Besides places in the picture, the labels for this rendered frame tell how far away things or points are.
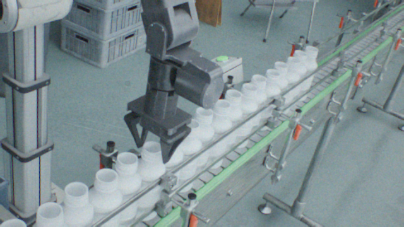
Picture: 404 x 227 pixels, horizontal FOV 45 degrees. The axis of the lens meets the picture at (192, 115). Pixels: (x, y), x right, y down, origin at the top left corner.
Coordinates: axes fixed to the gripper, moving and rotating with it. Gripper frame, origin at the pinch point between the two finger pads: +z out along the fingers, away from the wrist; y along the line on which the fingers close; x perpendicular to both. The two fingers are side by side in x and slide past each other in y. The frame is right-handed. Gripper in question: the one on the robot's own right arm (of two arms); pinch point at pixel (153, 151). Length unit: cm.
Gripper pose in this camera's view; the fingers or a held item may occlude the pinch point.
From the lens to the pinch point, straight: 91.1
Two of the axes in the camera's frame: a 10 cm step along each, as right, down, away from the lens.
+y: 7.9, 4.3, -4.3
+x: 5.9, -3.5, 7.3
